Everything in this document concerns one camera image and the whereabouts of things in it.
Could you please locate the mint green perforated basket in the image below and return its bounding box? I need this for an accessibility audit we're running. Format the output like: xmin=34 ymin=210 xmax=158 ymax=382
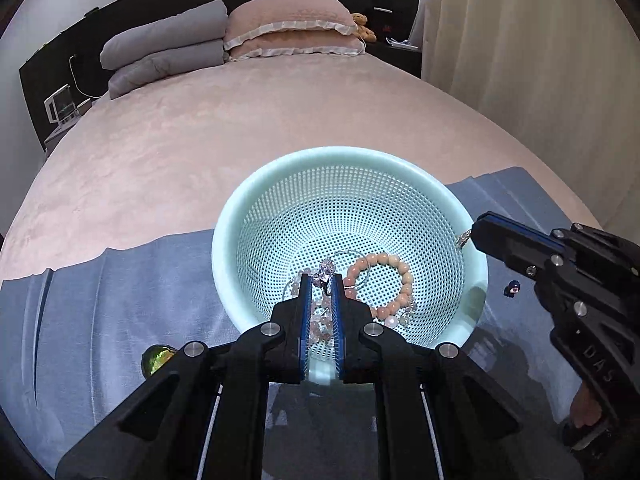
xmin=210 ymin=145 xmax=490 ymax=386

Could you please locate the right hand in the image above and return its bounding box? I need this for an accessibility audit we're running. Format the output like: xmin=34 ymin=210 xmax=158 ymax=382
xmin=570 ymin=382 xmax=602 ymax=428

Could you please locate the small silver earring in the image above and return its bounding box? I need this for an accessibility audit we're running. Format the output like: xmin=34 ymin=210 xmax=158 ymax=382
xmin=456 ymin=230 xmax=472 ymax=249

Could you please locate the cream curtain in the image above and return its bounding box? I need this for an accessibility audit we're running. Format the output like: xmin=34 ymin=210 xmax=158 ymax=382
xmin=422 ymin=0 xmax=639 ymax=239

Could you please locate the beige plush bedspread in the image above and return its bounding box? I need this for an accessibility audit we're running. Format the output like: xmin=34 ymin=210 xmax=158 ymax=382
xmin=1 ymin=54 xmax=594 ymax=280

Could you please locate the blue grey cloth mat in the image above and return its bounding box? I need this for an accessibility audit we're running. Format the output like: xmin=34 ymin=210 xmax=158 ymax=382
xmin=1 ymin=167 xmax=582 ymax=479

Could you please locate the black bedside table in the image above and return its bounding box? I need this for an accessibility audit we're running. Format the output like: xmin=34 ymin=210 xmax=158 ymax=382
xmin=367 ymin=6 xmax=422 ymax=78

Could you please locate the brown teddy bear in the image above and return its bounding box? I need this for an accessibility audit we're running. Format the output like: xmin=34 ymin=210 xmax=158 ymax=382
xmin=352 ymin=13 xmax=376 ymax=44

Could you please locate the pink frilled pillow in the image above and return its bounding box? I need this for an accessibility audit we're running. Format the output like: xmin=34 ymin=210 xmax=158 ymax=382
xmin=224 ymin=0 xmax=366 ymax=61

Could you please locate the folded grey duvet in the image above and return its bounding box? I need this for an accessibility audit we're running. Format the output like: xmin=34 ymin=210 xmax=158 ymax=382
xmin=100 ymin=0 xmax=228 ymax=100

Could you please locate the black headboard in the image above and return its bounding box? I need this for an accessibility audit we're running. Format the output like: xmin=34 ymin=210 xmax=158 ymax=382
xmin=20 ymin=0 xmax=419 ymax=143

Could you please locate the pink crystal bead necklace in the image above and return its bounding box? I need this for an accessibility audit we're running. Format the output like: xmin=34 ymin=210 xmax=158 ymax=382
xmin=282 ymin=249 xmax=419 ymax=346

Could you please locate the orange bead bracelet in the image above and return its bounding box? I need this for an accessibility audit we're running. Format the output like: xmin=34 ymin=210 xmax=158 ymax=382
xmin=342 ymin=251 xmax=417 ymax=320

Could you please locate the green glass bead ring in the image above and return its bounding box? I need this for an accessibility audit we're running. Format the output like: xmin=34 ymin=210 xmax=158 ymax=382
xmin=140 ymin=343 xmax=177 ymax=377

